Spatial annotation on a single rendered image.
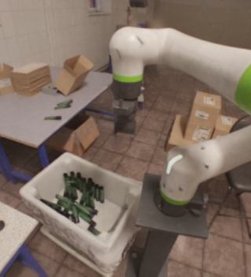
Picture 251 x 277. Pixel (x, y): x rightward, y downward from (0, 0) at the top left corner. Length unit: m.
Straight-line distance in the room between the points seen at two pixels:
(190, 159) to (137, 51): 0.35
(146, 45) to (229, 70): 0.24
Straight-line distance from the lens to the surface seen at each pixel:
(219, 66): 0.43
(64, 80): 1.96
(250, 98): 0.38
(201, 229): 0.77
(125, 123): 0.64
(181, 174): 0.59
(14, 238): 0.97
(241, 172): 1.55
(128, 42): 0.53
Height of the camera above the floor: 1.55
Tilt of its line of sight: 37 degrees down
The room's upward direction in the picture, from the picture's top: 3 degrees clockwise
